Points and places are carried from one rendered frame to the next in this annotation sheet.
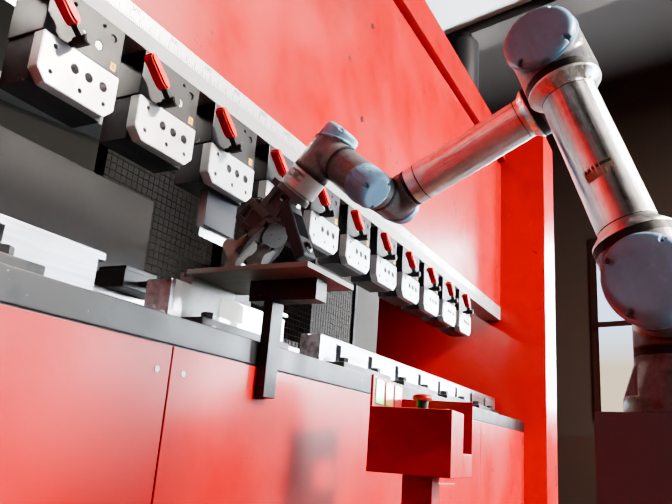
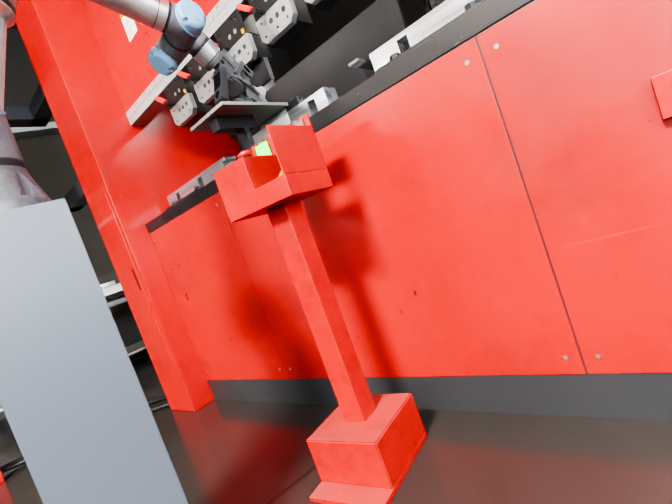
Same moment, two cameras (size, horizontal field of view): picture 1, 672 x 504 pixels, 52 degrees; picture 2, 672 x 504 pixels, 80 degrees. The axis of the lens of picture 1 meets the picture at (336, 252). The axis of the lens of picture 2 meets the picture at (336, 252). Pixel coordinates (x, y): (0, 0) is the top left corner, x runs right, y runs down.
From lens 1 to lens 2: 202 cm
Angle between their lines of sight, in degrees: 103
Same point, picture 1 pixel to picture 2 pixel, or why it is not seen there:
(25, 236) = (205, 175)
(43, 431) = (202, 242)
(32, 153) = (318, 55)
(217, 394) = not seen: hidden behind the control
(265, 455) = not seen: hidden behind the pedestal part
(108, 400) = (210, 224)
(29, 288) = (180, 207)
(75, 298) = (188, 201)
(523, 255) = not seen: outside the picture
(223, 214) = (258, 73)
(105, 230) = (371, 46)
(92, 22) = (173, 85)
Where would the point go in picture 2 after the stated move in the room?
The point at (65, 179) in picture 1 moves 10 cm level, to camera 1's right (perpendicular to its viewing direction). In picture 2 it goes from (337, 47) to (332, 38)
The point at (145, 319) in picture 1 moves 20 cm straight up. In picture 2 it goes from (205, 191) to (185, 139)
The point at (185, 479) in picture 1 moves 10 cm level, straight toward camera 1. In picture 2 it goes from (247, 238) to (221, 248)
